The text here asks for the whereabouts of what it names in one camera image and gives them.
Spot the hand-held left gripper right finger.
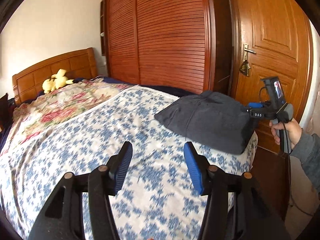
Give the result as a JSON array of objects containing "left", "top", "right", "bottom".
[{"left": 183, "top": 141, "right": 292, "bottom": 240}]

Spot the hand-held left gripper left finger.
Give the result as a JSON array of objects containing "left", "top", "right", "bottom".
[{"left": 27, "top": 141, "right": 133, "bottom": 240}]

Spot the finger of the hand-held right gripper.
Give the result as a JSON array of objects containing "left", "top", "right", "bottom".
[{"left": 247, "top": 101, "right": 266, "bottom": 110}]

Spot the black jacket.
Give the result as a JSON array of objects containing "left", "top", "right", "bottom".
[{"left": 154, "top": 90, "right": 258, "bottom": 155}]

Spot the person's right forearm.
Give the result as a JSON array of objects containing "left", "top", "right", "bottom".
[{"left": 290, "top": 127, "right": 320, "bottom": 192}]

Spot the person's right hand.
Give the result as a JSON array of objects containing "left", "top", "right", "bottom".
[{"left": 269, "top": 117, "right": 303, "bottom": 150}]

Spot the hanging brass door ornament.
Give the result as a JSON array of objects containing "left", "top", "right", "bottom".
[{"left": 239, "top": 60, "right": 251, "bottom": 76}]

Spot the blue floral blanket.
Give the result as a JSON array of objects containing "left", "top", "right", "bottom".
[{"left": 0, "top": 84, "right": 258, "bottom": 240}]

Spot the wooden door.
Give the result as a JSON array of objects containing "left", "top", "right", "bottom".
[{"left": 226, "top": 0, "right": 314, "bottom": 157}]

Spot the pink floral quilt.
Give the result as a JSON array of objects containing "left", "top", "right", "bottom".
[{"left": 5, "top": 78, "right": 137, "bottom": 150}]

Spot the yellow plush toy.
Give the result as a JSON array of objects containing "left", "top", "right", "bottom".
[{"left": 42, "top": 68, "right": 75, "bottom": 94}]

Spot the wooden louvred wardrobe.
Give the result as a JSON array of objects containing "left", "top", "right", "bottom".
[{"left": 100, "top": 0, "right": 233, "bottom": 98}]

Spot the wooden bed headboard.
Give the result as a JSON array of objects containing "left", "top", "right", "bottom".
[{"left": 12, "top": 47, "right": 98, "bottom": 106}]

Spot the wooden chair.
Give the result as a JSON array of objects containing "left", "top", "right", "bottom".
[{"left": 0, "top": 92, "right": 10, "bottom": 132}]

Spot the brass door handle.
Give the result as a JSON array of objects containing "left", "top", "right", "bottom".
[{"left": 243, "top": 43, "right": 257, "bottom": 63}]

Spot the black cable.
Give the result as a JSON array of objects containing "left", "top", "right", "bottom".
[{"left": 285, "top": 140, "right": 320, "bottom": 217}]

